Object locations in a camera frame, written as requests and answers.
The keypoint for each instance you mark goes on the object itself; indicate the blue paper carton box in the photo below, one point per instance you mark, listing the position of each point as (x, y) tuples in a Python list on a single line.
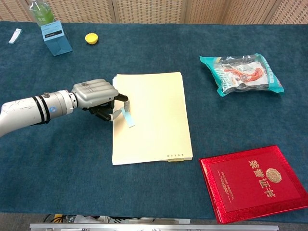
[(56, 39)]

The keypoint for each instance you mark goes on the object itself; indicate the yellow bottle cap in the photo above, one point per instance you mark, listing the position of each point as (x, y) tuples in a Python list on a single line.
[(91, 38)]

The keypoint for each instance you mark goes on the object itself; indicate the aluminium frame rail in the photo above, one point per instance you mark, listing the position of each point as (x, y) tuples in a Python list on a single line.
[(154, 227)]

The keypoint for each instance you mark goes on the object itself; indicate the pale yellow paper stack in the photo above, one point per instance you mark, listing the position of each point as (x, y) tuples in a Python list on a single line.
[(154, 118)]

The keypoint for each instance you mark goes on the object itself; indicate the woven folding screen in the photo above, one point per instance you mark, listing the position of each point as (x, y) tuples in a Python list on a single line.
[(154, 10)]

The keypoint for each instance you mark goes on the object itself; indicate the clear green drink bottle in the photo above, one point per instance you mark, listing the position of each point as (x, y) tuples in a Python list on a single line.
[(41, 12)]

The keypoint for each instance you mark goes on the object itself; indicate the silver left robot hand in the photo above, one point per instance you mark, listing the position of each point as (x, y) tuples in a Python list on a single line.
[(96, 93)]

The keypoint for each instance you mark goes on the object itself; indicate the red certificate folder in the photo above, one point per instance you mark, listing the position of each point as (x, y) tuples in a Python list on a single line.
[(252, 185)]

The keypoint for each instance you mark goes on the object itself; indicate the teal snack food package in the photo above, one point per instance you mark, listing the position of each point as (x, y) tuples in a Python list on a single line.
[(243, 74)]

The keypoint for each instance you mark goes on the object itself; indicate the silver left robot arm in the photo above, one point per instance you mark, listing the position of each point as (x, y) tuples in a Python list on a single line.
[(33, 110)]

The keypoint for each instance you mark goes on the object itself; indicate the small white paper strip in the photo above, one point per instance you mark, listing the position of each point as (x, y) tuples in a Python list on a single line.
[(15, 36)]

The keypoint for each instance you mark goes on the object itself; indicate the dark teal table cloth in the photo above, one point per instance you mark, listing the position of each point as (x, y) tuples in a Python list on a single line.
[(96, 168)]

